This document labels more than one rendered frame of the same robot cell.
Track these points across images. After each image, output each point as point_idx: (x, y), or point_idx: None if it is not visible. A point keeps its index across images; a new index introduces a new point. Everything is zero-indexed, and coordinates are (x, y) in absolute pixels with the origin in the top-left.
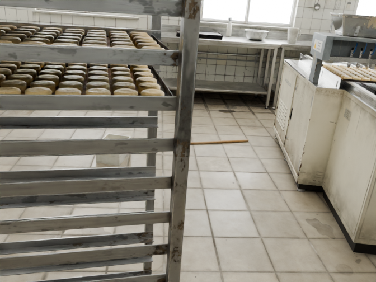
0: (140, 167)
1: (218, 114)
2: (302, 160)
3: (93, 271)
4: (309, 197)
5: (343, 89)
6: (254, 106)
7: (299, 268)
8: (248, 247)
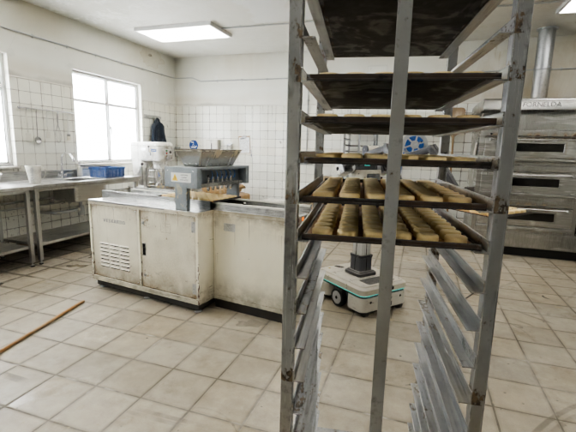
0: None
1: None
2: (199, 281)
3: None
4: (211, 312)
5: (212, 209)
6: (15, 269)
7: None
8: (245, 364)
